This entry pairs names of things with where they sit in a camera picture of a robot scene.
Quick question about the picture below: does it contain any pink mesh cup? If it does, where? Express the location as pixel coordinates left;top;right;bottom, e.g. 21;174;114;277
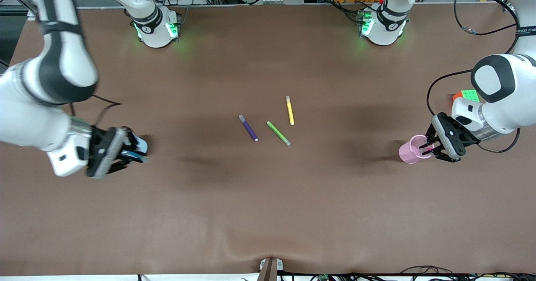
398;134;433;164

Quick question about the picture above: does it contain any colourful puzzle cube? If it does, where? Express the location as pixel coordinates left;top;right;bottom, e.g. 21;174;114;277
453;89;480;103

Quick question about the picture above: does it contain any purple marker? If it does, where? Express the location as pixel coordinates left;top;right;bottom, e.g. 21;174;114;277
238;114;259;142

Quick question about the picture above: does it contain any brown table cover cloth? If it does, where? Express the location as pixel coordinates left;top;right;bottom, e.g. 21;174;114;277
0;3;536;277

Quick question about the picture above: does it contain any green marker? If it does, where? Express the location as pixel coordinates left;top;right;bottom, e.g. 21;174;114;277
267;121;292;147

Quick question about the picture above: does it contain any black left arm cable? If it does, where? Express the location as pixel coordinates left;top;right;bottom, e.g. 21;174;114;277
426;0;522;154

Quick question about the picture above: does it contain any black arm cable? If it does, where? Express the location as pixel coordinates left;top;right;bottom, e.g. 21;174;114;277
69;95;122;126
426;0;522;154

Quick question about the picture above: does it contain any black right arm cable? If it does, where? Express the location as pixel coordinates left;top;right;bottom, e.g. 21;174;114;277
69;95;122;126

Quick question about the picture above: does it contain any black cable bundle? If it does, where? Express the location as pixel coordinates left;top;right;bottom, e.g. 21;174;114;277
281;266;536;281

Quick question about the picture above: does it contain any brown camera mount post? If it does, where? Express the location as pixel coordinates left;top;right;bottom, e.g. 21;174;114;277
256;257;284;281

